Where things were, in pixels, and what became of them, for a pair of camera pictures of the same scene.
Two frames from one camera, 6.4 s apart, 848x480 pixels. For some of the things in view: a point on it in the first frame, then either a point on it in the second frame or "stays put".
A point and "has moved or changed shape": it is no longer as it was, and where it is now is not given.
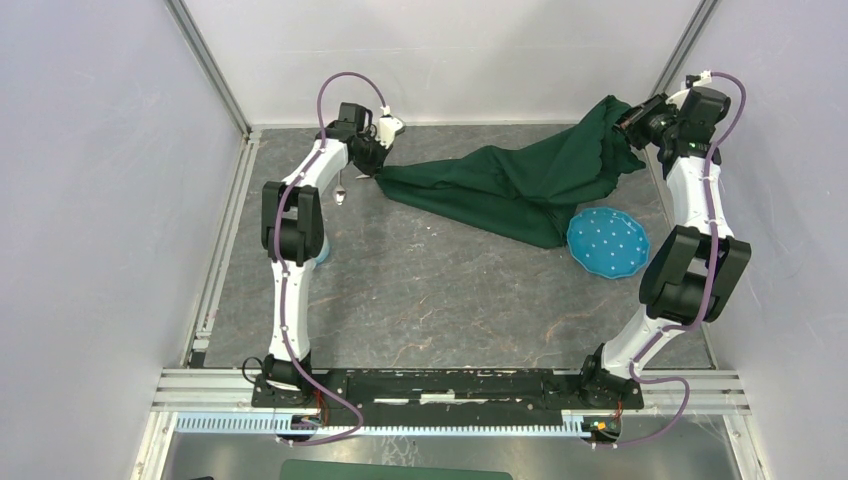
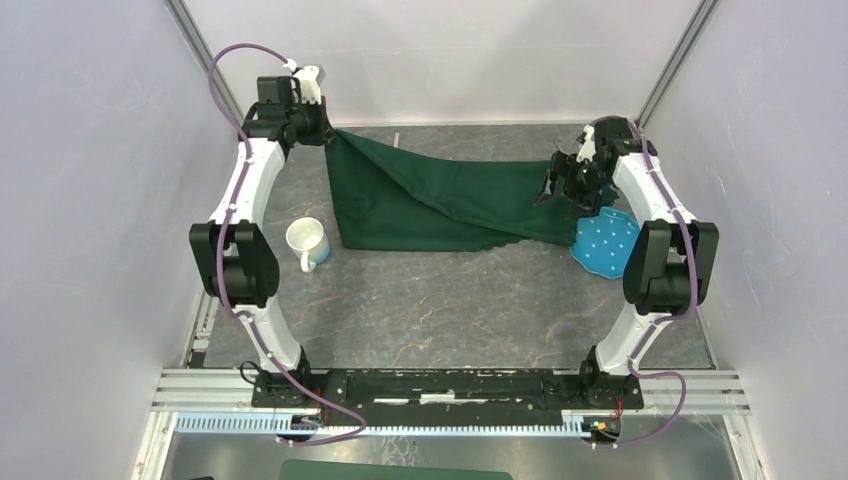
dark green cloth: x=528 y=190 has moved or changed shape
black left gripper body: x=372 y=153 → x=309 y=123
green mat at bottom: x=298 y=469 stays put
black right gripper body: x=653 y=123 → x=582 y=178
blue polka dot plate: x=608 y=243 stays put
